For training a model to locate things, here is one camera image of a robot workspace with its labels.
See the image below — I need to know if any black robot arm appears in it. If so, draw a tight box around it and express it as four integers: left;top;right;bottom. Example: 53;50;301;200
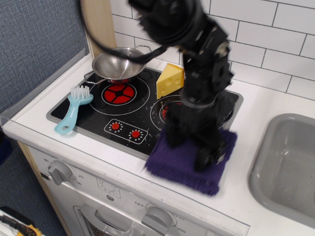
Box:
130;0;234;171

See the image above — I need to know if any white toy oven front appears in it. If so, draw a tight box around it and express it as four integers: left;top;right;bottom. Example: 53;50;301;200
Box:
30;148;249;236

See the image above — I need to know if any yellow cloth object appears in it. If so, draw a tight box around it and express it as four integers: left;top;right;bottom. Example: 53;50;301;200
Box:
17;225;43;236

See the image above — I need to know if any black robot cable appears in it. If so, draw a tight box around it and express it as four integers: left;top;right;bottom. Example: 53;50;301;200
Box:
78;0;168;62

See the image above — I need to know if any grey sink basin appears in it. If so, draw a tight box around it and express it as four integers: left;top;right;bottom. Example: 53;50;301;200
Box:
249;114;315;228

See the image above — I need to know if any grey oven knob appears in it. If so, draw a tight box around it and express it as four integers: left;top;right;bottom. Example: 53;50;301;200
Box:
141;206;173;235
48;160;72;186

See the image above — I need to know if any yellow toy cheese wedge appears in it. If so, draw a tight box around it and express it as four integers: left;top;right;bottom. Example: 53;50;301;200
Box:
156;63;185;99

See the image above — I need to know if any light wooden side post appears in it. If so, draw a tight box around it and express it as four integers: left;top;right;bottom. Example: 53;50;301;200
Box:
80;0;117;48

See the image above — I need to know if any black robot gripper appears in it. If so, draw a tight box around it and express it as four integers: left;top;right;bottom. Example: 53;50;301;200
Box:
165;100;227;172

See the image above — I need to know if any grey left oven knob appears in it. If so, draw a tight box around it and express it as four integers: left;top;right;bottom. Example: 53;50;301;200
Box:
48;160;72;186

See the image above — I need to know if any light blue dish brush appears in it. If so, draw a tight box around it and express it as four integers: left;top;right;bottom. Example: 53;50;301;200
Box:
54;85;94;134

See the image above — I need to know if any silver metal pan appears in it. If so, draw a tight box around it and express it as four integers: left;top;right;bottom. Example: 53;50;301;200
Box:
84;52;146;85

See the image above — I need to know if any black toy stove top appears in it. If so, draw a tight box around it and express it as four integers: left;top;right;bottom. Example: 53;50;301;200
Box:
46;67;244;158

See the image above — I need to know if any grey right oven knob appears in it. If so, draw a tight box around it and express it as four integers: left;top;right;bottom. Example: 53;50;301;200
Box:
141;206;173;235

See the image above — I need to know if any purple towel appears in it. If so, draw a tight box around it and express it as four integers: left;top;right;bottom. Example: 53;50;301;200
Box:
145;130;238;196

